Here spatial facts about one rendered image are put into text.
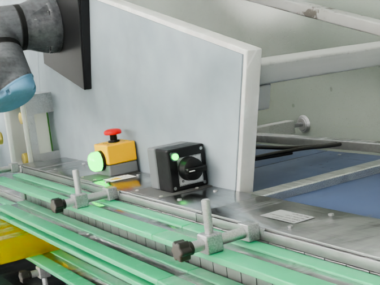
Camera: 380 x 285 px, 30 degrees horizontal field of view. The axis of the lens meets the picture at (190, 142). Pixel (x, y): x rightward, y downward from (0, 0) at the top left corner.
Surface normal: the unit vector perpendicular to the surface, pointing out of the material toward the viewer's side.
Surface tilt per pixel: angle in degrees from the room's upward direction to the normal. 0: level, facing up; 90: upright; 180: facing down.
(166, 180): 0
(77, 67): 3
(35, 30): 71
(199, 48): 0
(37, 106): 90
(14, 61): 106
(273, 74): 90
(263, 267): 90
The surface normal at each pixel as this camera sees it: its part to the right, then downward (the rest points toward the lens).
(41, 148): 0.52, 0.05
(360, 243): -0.12, -0.98
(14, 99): 0.48, 0.84
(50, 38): 0.22, 0.61
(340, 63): 0.53, 0.32
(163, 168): -0.85, 0.17
